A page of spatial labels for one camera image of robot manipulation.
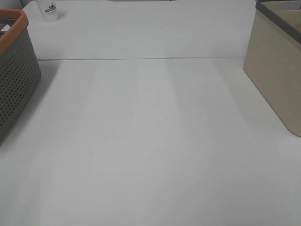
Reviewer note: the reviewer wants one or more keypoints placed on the beige storage bin grey rim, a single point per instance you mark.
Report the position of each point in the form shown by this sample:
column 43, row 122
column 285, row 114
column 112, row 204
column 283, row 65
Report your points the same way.
column 273, row 58

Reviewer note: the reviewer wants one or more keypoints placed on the grey perforated basket orange rim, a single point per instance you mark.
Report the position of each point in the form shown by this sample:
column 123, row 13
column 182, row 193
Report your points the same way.
column 19, row 69

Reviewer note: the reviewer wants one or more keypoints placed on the white paper cup green logo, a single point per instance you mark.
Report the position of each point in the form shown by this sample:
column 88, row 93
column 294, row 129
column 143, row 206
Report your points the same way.
column 48, row 10

